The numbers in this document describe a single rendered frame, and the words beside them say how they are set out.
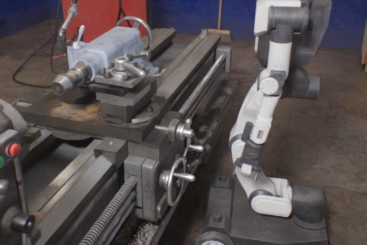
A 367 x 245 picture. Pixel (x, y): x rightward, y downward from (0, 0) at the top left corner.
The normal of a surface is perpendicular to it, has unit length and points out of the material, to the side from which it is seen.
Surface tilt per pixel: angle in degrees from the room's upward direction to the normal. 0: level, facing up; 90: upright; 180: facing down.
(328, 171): 0
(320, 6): 90
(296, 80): 90
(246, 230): 0
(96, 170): 36
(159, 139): 0
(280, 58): 90
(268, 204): 90
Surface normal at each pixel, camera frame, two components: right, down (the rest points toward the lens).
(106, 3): 0.01, 0.44
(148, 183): -0.33, 0.41
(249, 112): -0.20, 0.77
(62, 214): 0.55, -0.65
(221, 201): 0.00, -0.90
